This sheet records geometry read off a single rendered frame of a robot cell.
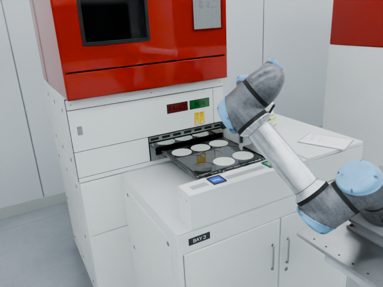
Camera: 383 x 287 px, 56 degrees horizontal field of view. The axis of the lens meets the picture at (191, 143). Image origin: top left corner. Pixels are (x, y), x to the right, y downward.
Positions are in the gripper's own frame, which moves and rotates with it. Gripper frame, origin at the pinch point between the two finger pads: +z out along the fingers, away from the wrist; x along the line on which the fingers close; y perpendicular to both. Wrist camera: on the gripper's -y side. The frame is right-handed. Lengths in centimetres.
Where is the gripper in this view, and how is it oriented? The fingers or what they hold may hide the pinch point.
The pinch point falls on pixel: (240, 147)
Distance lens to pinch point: 176.5
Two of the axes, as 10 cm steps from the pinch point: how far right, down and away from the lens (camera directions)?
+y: 10.0, -0.4, -0.4
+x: 0.2, -3.5, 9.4
